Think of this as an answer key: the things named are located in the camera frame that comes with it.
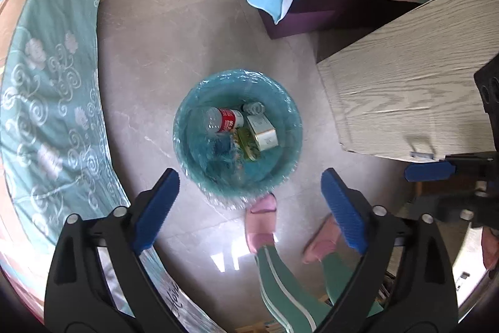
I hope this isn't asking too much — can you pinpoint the right pink slipper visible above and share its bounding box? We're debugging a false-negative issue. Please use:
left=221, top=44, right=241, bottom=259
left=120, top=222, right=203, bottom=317
left=302, top=215, right=342, bottom=264

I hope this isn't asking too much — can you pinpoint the pink slipper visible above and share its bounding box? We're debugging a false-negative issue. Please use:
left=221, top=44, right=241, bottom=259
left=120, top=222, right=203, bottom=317
left=245, top=193, right=278, bottom=254
left=302, top=215, right=342, bottom=264

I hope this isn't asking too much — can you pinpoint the left pink slipper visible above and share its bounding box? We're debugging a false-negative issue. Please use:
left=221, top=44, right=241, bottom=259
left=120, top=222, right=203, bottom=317
left=245, top=193, right=278, bottom=254

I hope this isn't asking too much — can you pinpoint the teal trash bin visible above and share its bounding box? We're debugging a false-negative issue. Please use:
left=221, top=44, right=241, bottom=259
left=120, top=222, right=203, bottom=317
left=172, top=69, right=303, bottom=210

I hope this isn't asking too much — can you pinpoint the green snack wrapper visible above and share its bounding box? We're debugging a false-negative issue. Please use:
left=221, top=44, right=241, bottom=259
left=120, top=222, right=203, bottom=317
left=234, top=127, right=260, bottom=161

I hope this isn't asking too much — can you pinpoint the right green trouser leg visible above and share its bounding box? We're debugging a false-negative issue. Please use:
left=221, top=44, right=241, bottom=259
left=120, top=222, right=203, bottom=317
left=312, top=253, right=383, bottom=329

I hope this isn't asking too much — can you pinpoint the dark purple bed base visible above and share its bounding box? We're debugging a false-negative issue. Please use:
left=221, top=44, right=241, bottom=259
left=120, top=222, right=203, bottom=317
left=259, top=0, right=419, bottom=40

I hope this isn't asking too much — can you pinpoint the teal floral bed sheet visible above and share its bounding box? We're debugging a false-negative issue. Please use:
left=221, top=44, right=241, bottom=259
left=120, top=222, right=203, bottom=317
left=0, top=0, right=219, bottom=333

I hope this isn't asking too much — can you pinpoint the white green carton box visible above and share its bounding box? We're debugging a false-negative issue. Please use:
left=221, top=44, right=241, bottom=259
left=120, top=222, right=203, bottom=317
left=246, top=114, right=278, bottom=151

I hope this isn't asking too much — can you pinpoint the clear bottle red label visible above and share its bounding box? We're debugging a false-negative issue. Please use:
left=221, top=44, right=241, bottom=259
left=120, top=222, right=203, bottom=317
left=203, top=107, right=245, bottom=135

